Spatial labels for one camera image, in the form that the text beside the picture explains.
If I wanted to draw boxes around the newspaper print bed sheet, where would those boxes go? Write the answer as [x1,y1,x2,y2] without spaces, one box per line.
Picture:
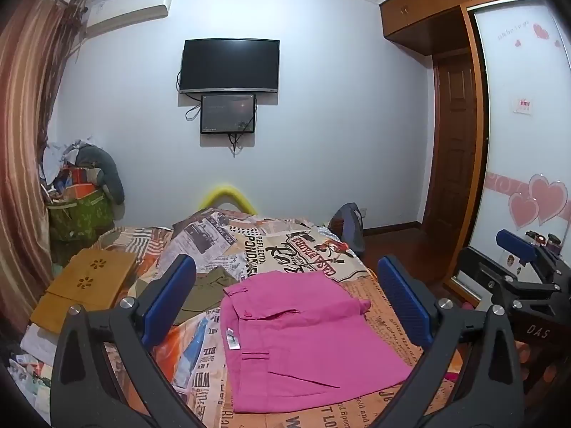
[89,207,474,428]

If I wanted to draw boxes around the white air conditioner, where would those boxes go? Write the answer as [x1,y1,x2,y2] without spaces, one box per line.
[82,0,176,39]

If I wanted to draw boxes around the pile of mixed clutter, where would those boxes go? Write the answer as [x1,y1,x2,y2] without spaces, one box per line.
[8,323,61,417]

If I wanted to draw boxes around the small black wall monitor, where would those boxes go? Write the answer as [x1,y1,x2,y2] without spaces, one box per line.
[200,93,257,135]

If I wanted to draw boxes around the black wall television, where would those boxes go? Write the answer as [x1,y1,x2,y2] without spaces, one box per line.
[177,39,281,94]

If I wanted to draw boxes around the heap of clothes and papers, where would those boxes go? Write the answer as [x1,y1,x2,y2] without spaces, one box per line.
[39,136,104,199]

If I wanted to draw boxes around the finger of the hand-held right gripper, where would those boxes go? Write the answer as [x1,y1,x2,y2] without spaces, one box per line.
[456,247,560,312]
[496,229,571,278]

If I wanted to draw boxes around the pink pants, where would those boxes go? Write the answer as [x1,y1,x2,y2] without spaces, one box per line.
[220,270,413,414]

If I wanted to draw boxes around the olive green garment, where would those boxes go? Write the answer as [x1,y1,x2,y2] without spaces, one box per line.
[172,267,242,327]

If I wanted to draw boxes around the wooden overhead cabinet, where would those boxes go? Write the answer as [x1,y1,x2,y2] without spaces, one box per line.
[378,0,554,54]

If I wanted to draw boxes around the brown striped curtain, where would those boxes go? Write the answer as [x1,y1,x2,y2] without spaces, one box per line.
[0,0,87,335]

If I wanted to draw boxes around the green patterned bag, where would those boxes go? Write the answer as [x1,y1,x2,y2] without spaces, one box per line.
[47,187,114,242]

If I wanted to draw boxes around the blue grey backpack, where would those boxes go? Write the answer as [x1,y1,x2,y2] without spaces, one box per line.
[329,203,367,258]

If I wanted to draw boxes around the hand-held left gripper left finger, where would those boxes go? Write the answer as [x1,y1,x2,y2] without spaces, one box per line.
[50,254,209,428]

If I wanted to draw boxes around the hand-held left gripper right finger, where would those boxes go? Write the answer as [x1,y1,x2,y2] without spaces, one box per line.
[370,255,525,428]

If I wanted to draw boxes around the wooden lap table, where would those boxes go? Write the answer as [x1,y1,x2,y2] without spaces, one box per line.
[30,248,139,335]

